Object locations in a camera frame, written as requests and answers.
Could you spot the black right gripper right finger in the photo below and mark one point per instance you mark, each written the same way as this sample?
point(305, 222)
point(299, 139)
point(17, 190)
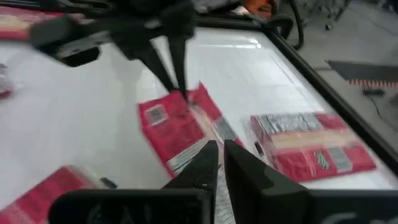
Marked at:
point(280, 205)

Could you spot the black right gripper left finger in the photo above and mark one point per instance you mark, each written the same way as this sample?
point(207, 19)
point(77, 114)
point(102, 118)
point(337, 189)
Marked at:
point(186, 205)

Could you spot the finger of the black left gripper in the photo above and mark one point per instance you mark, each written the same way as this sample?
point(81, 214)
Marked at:
point(149, 62)
point(179, 62)

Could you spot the orange vacuum body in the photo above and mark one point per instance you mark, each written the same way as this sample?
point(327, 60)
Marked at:
point(258, 7)

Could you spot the black mat striped edge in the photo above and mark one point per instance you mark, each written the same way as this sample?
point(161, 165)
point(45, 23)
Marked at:
point(367, 70)

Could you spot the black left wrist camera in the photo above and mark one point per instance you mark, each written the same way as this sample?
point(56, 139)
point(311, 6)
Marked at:
point(77, 57)

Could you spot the black metal table frame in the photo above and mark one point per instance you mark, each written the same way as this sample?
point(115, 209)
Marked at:
point(326, 91)

